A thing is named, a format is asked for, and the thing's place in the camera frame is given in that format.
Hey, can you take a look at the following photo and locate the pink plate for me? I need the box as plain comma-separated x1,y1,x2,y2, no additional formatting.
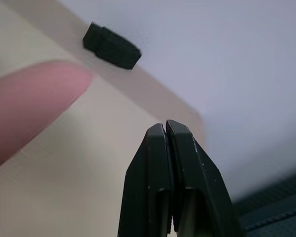
0,60,94,175

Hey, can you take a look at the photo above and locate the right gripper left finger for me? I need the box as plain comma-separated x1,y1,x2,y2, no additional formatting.
117,123,175,237

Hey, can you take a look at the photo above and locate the black foam block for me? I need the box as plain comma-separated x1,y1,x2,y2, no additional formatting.
83,21,142,71

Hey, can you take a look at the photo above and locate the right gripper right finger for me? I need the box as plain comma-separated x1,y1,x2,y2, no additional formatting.
165,119,248,237

